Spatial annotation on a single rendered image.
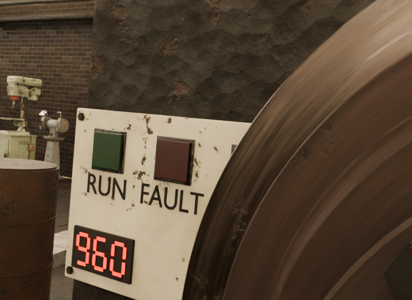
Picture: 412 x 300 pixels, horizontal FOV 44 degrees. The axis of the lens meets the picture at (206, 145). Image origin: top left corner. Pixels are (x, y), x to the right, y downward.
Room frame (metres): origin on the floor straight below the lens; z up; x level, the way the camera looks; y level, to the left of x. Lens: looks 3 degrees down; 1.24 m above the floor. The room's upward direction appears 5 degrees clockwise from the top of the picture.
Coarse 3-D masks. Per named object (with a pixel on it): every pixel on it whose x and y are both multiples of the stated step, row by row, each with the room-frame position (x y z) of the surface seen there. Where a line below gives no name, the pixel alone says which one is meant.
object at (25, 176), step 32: (0, 160) 3.08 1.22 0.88; (32, 160) 3.23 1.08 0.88; (0, 192) 2.71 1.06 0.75; (32, 192) 2.80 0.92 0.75; (0, 224) 2.71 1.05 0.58; (32, 224) 2.80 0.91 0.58; (0, 256) 2.71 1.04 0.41; (32, 256) 2.82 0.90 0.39; (0, 288) 2.72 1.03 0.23; (32, 288) 2.83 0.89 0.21
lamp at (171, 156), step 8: (160, 144) 0.48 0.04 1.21; (168, 144) 0.47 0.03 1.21; (176, 144) 0.47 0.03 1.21; (184, 144) 0.46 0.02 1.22; (160, 152) 0.48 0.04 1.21; (168, 152) 0.47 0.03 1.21; (176, 152) 0.47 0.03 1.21; (184, 152) 0.46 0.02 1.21; (160, 160) 0.48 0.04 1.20; (168, 160) 0.47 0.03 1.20; (176, 160) 0.47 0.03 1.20; (184, 160) 0.46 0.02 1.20; (160, 168) 0.47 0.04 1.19; (168, 168) 0.47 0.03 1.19; (176, 168) 0.47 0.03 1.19; (184, 168) 0.46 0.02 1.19; (160, 176) 0.47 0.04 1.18; (168, 176) 0.47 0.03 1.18; (176, 176) 0.47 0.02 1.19; (184, 176) 0.46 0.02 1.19
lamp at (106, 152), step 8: (96, 136) 0.52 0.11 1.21; (104, 136) 0.51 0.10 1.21; (112, 136) 0.51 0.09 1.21; (120, 136) 0.50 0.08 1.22; (96, 144) 0.52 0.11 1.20; (104, 144) 0.51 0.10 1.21; (112, 144) 0.51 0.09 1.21; (120, 144) 0.50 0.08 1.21; (96, 152) 0.52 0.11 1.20; (104, 152) 0.51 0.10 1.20; (112, 152) 0.51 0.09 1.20; (120, 152) 0.50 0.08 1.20; (96, 160) 0.52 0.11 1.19; (104, 160) 0.51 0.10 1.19; (112, 160) 0.51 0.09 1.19; (120, 160) 0.50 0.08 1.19; (104, 168) 0.51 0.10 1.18; (112, 168) 0.50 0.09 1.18
